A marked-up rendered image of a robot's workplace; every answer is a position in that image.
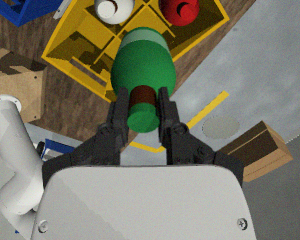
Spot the green bottle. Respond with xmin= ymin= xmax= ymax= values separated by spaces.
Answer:
xmin=110 ymin=27 xmax=176 ymax=133

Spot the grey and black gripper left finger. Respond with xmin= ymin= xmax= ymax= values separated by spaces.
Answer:
xmin=42 ymin=87 xmax=129 ymax=189

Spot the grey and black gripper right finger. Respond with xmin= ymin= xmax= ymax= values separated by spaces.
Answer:
xmin=158 ymin=87 xmax=244 ymax=189

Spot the red bottle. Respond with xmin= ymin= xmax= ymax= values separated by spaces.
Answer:
xmin=158 ymin=0 xmax=199 ymax=26

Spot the blue divided crate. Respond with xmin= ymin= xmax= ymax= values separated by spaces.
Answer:
xmin=0 ymin=0 xmax=63 ymax=27

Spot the yellow plastic crate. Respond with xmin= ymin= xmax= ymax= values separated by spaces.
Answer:
xmin=41 ymin=0 xmax=229 ymax=103

